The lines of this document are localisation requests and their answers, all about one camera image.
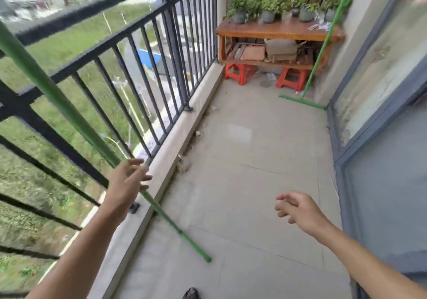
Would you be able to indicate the person's right hand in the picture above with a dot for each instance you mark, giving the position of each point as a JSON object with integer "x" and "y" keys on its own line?
{"x": 305, "y": 213}

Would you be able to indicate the person's left hand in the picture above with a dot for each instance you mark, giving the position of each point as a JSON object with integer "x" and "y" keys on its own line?
{"x": 121, "y": 188}

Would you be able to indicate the person's left fingers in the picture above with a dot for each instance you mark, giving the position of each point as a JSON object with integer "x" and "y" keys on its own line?
{"x": 141, "y": 172}

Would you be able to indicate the person's right fingers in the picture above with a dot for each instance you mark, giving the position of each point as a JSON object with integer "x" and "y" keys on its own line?
{"x": 284, "y": 205}

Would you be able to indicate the person's right forearm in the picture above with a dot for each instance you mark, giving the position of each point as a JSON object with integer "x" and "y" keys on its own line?
{"x": 367, "y": 263}

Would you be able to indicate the person's left forearm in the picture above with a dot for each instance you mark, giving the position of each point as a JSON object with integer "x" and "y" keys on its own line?
{"x": 80, "y": 258}

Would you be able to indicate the crumpled grey litter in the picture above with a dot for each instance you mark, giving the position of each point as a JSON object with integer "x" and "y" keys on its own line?
{"x": 183, "y": 164}

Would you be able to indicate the green pole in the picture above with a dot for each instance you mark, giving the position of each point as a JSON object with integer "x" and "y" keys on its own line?
{"x": 50, "y": 88}

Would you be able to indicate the red plastic stool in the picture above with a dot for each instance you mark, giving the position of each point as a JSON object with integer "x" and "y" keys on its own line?
{"x": 292, "y": 78}
{"x": 239, "y": 72}

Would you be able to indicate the person's dark shoe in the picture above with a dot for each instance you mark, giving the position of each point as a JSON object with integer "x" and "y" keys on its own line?
{"x": 190, "y": 294}

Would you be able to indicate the small white packet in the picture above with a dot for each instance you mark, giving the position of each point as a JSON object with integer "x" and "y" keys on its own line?
{"x": 271, "y": 76}

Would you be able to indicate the black metal balcony railing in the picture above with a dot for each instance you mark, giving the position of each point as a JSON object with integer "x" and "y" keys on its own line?
{"x": 173, "y": 41}

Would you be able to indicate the grey framed glass sliding door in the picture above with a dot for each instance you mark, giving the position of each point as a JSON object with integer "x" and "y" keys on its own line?
{"x": 383, "y": 108}

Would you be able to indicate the red brick tile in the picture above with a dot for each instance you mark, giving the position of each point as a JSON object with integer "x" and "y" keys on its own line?
{"x": 253, "y": 53}

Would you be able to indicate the green floor squeegee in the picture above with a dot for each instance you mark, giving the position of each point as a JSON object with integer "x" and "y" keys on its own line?
{"x": 321, "y": 54}

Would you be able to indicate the cardboard box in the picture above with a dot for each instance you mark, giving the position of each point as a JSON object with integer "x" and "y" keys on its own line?
{"x": 282, "y": 49}

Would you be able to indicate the wooden bench table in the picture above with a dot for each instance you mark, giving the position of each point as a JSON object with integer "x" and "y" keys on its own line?
{"x": 277, "y": 30}

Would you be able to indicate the white papers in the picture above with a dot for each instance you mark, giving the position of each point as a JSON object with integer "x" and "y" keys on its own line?
{"x": 319, "y": 26}

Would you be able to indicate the row of potted green plants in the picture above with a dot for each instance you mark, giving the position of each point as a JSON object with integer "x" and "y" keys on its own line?
{"x": 270, "y": 3}

